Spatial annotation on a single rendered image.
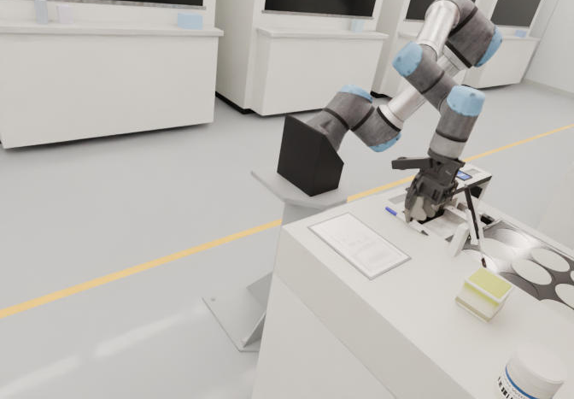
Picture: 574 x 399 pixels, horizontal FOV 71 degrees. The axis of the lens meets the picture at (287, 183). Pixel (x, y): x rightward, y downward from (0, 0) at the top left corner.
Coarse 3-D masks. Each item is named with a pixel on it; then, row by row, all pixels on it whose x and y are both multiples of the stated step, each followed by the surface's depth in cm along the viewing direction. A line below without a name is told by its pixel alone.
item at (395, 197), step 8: (464, 168) 146; (472, 168) 148; (472, 176) 142; (480, 176) 143; (488, 176) 144; (384, 192) 122; (392, 192) 122; (400, 192) 123; (384, 200) 117; (392, 200) 119; (400, 200) 120; (400, 208) 114
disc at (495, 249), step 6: (486, 240) 118; (492, 240) 119; (486, 246) 115; (492, 246) 116; (498, 246) 116; (504, 246) 117; (486, 252) 113; (492, 252) 113; (498, 252) 114; (504, 252) 114; (510, 252) 115; (498, 258) 111; (504, 258) 112; (510, 258) 112
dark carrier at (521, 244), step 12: (492, 228) 125; (504, 228) 126; (504, 240) 120; (516, 240) 121; (528, 240) 122; (468, 252) 112; (480, 252) 112; (516, 252) 115; (528, 252) 116; (492, 264) 108; (504, 264) 109; (540, 264) 112; (504, 276) 105; (516, 276) 105; (552, 276) 108; (564, 276) 108; (528, 288) 102; (540, 288) 102; (552, 288) 103; (540, 300) 98
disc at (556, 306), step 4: (544, 300) 99; (548, 300) 99; (552, 300) 99; (548, 304) 97; (552, 304) 98; (556, 304) 98; (560, 304) 98; (564, 304) 98; (552, 308) 96; (556, 308) 97; (560, 308) 97; (564, 308) 97; (568, 308) 97; (560, 312) 96; (564, 312) 96; (568, 312) 96; (572, 312) 96; (564, 316) 95; (568, 316) 95; (572, 316) 95; (572, 320) 94
